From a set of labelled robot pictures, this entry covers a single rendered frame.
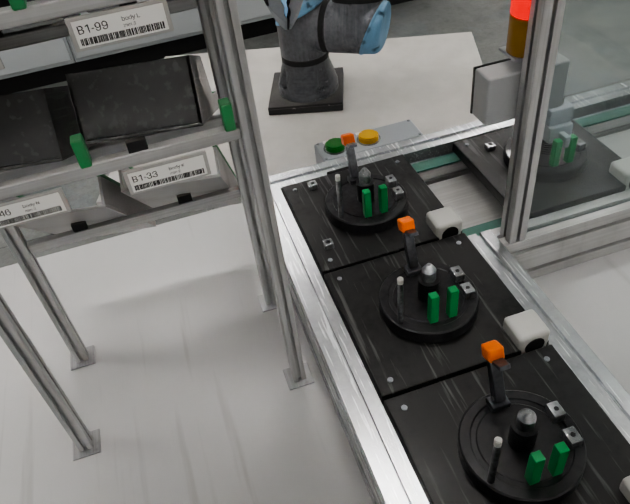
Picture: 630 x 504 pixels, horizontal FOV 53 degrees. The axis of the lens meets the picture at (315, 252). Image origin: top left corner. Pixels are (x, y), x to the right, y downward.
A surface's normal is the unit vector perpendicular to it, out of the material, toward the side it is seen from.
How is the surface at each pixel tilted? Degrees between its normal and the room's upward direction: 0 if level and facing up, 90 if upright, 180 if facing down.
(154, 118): 65
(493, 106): 90
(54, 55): 90
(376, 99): 0
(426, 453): 0
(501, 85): 90
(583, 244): 90
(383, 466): 0
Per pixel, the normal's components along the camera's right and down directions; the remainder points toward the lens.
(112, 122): 0.07, 0.29
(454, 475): -0.10, -0.73
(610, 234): 0.30, 0.63
